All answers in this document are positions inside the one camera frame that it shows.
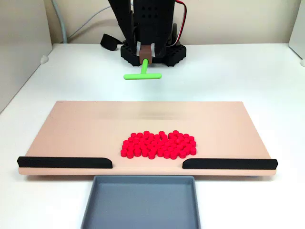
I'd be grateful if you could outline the green T pusher brown block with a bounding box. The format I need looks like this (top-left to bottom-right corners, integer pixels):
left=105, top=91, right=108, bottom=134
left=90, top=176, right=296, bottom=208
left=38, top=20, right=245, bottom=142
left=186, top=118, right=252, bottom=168
left=123, top=44, right=163, bottom=81

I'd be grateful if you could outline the red granule pile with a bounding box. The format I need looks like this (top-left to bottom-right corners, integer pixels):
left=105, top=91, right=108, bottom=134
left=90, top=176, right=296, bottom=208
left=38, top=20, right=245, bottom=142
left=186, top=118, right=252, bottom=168
left=120, top=130, right=198, bottom=160

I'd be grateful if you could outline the pink flat board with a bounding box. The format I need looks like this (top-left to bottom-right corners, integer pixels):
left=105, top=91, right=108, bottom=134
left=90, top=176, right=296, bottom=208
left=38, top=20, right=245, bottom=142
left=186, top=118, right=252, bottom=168
left=18, top=101, right=278, bottom=178

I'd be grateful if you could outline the white partition panel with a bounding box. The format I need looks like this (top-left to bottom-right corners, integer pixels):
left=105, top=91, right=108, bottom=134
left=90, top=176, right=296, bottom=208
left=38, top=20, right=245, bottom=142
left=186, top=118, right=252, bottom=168
left=288, top=0, right=305, bottom=60
left=0, top=0, right=53, bottom=113

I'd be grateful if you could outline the black foam strip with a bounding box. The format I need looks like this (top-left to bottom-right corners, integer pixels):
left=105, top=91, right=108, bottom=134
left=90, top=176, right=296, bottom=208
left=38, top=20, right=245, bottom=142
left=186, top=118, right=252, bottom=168
left=182, top=157, right=278, bottom=170
left=17, top=156, right=113, bottom=169

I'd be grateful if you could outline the grey square tray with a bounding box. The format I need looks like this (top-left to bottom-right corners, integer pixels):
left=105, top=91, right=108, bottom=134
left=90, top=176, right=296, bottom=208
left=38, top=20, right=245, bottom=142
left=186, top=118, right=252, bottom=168
left=80, top=175, right=202, bottom=229

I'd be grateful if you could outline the red white base servo cable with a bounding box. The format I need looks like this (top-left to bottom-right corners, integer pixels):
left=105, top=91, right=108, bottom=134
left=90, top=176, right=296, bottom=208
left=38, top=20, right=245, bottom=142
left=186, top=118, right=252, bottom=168
left=174, top=0, right=188, bottom=46

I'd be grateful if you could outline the black strap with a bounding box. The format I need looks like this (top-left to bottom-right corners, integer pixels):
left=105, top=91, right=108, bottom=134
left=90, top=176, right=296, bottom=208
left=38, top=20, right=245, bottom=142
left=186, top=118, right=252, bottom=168
left=100, top=33, right=122, bottom=51

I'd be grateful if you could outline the white USB cable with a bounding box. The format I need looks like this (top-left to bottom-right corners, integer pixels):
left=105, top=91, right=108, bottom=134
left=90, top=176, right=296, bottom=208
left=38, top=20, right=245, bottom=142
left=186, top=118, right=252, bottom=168
left=67, top=5, right=112, bottom=41

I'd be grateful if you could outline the grey wall cable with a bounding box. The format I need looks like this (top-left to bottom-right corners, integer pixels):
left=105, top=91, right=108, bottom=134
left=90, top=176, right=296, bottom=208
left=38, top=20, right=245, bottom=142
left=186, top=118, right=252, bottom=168
left=51, top=0, right=69, bottom=44

